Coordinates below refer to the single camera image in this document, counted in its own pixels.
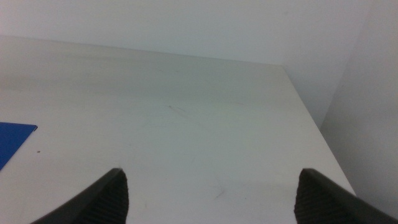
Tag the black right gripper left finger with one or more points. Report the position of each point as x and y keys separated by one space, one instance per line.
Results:
x=105 y=202

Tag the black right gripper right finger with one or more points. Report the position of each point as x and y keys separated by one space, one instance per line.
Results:
x=323 y=205

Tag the blue rectangular mat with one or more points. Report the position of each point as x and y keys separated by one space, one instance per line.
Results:
x=11 y=140

